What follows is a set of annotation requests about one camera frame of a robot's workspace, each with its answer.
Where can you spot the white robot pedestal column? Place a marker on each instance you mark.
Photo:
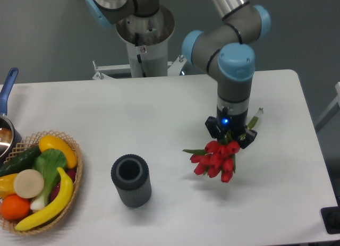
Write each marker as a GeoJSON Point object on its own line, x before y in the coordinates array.
{"type": "Point", "coordinates": [146, 41]}

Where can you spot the woven wicker basket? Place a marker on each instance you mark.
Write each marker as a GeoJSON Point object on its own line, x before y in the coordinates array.
{"type": "Point", "coordinates": [27, 143]}

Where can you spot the white metal base frame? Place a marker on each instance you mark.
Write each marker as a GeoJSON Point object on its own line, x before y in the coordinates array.
{"type": "Point", "coordinates": [174, 68]}

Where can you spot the white furniture frame right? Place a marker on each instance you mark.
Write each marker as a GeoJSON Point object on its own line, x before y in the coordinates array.
{"type": "Point", "coordinates": [329, 112]}

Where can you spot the dark red vegetable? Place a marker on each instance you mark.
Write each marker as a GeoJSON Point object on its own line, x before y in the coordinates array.
{"type": "Point", "coordinates": [72, 174]}

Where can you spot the beige round disc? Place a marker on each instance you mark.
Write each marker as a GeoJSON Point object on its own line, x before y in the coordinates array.
{"type": "Point", "coordinates": [28, 183]}

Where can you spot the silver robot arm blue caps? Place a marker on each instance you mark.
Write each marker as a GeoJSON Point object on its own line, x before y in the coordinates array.
{"type": "Point", "coordinates": [224, 54]}

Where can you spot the yellow banana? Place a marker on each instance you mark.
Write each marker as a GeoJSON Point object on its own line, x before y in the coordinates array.
{"type": "Point", "coordinates": [52, 209]}

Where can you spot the blue handled saucepan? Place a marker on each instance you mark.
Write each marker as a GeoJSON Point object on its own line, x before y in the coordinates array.
{"type": "Point", "coordinates": [9, 135]}

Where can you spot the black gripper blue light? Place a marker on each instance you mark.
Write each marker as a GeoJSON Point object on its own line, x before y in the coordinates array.
{"type": "Point", "coordinates": [234, 124]}

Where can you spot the green cucumber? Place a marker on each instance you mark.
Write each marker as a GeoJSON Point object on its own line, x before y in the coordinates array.
{"type": "Point", "coordinates": [20, 162]}

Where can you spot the dark grey ribbed vase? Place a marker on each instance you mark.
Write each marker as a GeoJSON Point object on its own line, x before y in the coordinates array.
{"type": "Point", "coordinates": [130, 175]}

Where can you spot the green bok choy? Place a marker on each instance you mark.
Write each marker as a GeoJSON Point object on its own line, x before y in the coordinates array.
{"type": "Point", "coordinates": [46, 164]}

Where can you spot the red tulip bouquet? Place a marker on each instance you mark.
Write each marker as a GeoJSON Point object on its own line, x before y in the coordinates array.
{"type": "Point", "coordinates": [218, 157]}

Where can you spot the orange fruit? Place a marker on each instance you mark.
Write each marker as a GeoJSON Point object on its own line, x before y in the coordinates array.
{"type": "Point", "coordinates": [14, 207]}

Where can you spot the black device at edge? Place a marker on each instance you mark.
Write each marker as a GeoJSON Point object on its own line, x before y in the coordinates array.
{"type": "Point", "coordinates": [330, 217]}

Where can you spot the yellow bell pepper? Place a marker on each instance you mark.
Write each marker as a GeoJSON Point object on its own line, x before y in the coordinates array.
{"type": "Point", "coordinates": [6, 185]}

